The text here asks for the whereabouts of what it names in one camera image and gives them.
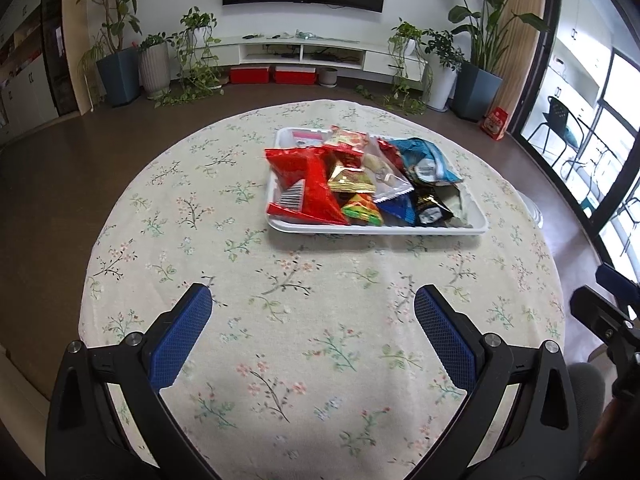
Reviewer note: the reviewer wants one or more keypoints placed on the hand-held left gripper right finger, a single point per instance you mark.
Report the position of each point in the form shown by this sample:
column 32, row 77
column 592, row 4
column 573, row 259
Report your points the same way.
column 445, row 335

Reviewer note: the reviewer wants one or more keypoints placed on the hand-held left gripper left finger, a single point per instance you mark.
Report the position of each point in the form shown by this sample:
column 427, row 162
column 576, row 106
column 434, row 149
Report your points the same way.
column 182, row 330

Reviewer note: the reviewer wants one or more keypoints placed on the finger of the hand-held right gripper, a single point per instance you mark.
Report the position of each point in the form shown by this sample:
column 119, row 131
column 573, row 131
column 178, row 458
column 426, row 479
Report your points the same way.
column 595, row 312
column 617, row 282

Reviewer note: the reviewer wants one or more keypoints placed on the white plastic tray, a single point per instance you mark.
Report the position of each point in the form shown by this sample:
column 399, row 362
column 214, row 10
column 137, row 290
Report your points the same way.
column 380, row 229

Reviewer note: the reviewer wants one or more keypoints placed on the black snack packet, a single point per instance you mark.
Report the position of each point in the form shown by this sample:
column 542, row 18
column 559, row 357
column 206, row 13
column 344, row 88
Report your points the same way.
column 430, row 205

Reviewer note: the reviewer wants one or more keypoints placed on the cream snack packet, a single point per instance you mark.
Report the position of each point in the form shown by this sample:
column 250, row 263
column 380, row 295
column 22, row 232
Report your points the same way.
column 460, row 202

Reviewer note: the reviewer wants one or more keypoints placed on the dark blue snack packet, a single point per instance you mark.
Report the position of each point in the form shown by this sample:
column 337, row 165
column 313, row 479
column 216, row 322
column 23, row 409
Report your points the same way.
column 400, row 208

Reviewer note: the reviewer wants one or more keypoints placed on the green red candy packet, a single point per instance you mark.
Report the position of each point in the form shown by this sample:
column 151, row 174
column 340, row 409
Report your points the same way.
column 362, row 207

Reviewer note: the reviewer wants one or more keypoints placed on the pale clear snack packet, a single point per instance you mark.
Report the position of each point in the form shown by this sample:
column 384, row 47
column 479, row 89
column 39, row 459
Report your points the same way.
column 387, row 180

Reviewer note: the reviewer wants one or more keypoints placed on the gold candy packet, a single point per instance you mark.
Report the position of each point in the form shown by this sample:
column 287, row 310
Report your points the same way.
column 350, row 180

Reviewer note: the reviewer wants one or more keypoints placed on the teal snack packet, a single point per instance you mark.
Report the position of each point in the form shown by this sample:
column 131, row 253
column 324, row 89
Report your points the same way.
column 425, row 152

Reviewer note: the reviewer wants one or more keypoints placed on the red barcode snack packet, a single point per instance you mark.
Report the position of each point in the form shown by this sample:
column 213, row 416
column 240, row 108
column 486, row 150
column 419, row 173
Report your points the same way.
column 310, row 185

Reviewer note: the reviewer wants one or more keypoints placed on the red yellow gummy packet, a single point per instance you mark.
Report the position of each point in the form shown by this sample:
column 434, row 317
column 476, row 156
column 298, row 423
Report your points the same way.
column 345, row 142

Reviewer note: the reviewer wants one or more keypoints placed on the pink cartoon snack packet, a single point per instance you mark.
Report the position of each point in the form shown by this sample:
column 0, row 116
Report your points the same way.
column 310, row 135

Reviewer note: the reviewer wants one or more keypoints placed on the person's right forearm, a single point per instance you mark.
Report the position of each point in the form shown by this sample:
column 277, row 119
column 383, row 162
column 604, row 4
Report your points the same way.
column 615, row 435

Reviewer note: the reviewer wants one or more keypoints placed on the grey chair seat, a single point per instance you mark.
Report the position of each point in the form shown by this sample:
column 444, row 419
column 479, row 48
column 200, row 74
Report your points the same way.
column 585, row 390

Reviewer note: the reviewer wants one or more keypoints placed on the white ribbed object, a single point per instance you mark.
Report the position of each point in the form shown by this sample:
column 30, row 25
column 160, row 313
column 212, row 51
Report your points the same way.
column 532, row 210

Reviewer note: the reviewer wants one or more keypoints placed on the floral tablecloth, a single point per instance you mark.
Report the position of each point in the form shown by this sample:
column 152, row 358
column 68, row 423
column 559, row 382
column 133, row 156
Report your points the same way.
column 300, row 320

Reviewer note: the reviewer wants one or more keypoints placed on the black metal chair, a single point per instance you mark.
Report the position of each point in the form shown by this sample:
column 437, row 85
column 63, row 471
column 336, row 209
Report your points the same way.
column 557, row 110

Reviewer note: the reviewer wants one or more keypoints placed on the red gift bag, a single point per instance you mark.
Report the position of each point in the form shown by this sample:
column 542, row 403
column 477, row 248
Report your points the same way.
column 494, row 124

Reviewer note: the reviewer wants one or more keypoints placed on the large-leaf plant in blue pot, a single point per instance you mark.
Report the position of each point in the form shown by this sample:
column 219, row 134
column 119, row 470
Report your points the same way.
column 477, row 92

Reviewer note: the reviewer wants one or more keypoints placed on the glass sliding door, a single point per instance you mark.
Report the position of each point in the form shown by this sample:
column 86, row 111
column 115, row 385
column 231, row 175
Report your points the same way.
column 537, row 50

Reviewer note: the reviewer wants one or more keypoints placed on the tall plant in blue pot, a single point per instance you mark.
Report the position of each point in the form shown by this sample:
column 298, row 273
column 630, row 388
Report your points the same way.
column 120, row 77

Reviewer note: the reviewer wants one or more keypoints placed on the red storage box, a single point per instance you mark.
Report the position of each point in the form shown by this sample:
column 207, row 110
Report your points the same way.
column 250, row 75
column 295, row 75

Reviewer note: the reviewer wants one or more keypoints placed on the plant in ribbed white pot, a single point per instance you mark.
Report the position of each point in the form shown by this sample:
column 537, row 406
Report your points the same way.
column 155, row 67

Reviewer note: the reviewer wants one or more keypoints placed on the small grey pot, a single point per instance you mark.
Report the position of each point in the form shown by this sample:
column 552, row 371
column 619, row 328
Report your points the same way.
column 328, row 76

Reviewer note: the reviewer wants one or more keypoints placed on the white TV cabinet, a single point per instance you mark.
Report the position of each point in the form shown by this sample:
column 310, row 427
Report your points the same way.
column 260, row 52

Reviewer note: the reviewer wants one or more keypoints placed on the dark tall cabinet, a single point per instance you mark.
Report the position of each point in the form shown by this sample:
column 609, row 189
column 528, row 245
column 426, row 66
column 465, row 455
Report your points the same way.
column 60, row 60

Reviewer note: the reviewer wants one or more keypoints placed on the trailing plant on cabinet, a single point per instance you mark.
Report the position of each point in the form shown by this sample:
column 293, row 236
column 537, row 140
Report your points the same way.
column 405, row 35

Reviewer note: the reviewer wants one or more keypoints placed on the trailing green plant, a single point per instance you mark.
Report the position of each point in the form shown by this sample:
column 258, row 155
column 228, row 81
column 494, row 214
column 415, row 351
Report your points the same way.
column 200, row 20

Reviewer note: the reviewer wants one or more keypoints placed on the small teal object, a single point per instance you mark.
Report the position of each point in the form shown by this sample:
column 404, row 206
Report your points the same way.
column 303, row 35

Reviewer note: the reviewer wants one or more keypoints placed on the white wall cabinets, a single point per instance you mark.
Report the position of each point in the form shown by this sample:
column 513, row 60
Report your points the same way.
column 25, row 85

